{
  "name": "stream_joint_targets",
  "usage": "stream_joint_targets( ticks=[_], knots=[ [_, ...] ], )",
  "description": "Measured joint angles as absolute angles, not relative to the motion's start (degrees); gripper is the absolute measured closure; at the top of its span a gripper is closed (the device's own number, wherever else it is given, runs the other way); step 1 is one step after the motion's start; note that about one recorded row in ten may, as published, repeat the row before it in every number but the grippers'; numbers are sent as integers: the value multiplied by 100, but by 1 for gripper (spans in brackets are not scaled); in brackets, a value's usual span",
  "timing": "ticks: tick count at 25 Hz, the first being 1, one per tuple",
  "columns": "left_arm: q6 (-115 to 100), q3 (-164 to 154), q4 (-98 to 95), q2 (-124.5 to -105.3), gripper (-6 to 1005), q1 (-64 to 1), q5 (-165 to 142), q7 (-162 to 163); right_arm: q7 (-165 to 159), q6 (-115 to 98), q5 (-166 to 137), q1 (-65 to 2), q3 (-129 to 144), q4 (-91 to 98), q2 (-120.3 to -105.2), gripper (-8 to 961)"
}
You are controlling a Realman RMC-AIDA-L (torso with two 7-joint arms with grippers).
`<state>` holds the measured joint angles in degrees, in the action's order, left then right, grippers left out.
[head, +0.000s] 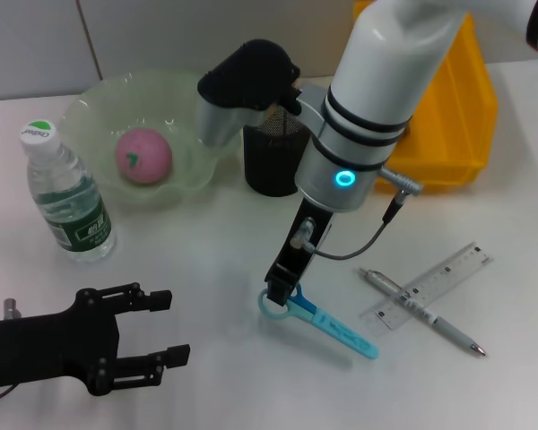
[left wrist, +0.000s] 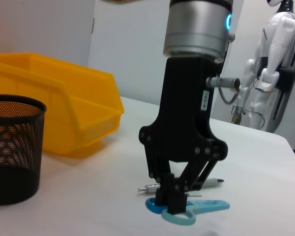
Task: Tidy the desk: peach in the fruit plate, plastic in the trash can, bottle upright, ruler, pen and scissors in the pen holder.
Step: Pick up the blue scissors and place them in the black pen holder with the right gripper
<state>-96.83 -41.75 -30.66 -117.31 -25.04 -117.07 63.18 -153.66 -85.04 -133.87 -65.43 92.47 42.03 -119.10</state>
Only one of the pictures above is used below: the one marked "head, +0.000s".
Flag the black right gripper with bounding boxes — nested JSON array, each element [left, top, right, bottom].
[[264, 198, 334, 308]]

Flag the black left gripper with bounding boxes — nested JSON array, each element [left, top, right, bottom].
[[0, 281, 192, 398]]

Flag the blue scissors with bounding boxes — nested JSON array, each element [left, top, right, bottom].
[[256, 282, 380, 361]]

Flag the clear green-label water bottle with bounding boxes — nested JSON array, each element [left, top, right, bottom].
[[18, 119, 117, 264]]

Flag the pink peach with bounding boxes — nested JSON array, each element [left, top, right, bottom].
[[114, 128, 174, 185]]

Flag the black mesh pen cup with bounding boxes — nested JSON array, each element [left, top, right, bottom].
[[241, 111, 313, 197]]

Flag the transparent plastic ruler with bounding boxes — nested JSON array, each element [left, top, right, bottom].
[[361, 241, 494, 335]]

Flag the grey ballpoint pen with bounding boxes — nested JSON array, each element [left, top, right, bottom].
[[357, 266, 488, 358]]

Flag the green glass fruit plate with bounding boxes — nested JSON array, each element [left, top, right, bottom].
[[60, 67, 242, 211]]

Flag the yellow plastic bin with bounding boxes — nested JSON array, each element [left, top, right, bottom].
[[351, 0, 499, 194]]

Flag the left gripper cable with plug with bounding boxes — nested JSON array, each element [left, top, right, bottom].
[[0, 297, 22, 404]]

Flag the gripper cable with plug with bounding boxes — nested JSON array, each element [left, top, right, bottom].
[[290, 166, 425, 261], [0, 297, 22, 404]]

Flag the right gripper cable with plug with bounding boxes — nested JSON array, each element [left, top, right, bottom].
[[290, 166, 425, 261]]

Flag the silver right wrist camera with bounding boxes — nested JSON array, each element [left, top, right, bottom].
[[195, 39, 304, 149]]

